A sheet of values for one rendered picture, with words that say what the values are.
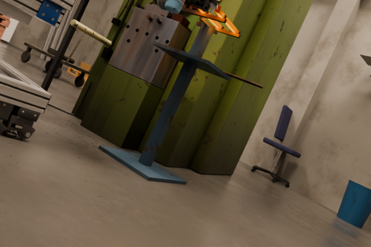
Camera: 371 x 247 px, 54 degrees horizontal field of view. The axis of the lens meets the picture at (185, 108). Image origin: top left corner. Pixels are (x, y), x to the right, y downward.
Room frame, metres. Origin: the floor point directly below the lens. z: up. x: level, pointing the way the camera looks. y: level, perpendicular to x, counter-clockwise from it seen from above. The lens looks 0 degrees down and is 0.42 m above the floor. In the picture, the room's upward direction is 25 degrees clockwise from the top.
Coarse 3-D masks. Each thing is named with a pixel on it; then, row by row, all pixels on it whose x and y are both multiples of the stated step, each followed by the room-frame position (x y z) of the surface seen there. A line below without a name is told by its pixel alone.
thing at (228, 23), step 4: (220, 8) 1.93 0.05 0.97; (216, 12) 1.94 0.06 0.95; (220, 12) 1.96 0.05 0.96; (220, 16) 1.99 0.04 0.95; (228, 20) 2.05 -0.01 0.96; (228, 24) 2.07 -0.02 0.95; (232, 24) 2.10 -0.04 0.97; (232, 28) 2.12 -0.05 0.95; (236, 28) 2.15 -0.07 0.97; (236, 32) 2.17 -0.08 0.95
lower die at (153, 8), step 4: (148, 4) 2.61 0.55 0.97; (152, 4) 2.59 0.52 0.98; (144, 8) 2.61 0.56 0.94; (148, 8) 2.60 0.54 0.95; (152, 8) 2.59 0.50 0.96; (156, 8) 2.57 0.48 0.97; (152, 12) 2.58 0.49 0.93; (156, 12) 2.57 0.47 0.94; (160, 12) 2.55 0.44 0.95; (164, 12) 2.54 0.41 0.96; (168, 12) 2.53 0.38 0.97; (188, 28) 2.84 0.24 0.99
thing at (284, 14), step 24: (288, 0) 2.99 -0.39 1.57; (312, 0) 3.66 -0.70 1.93; (264, 24) 2.86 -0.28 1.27; (288, 24) 3.27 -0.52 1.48; (264, 48) 2.96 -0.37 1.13; (288, 48) 3.60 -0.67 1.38; (240, 72) 2.87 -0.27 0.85; (264, 72) 3.23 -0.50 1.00; (240, 96) 2.92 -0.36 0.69; (264, 96) 3.56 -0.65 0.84; (216, 120) 2.87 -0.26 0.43; (240, 120) 3.18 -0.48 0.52; (216, 144) 2.89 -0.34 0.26; (240, 144) 3.50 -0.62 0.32; (192, 168) 2.88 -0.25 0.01; (216, 168) 3.15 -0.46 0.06
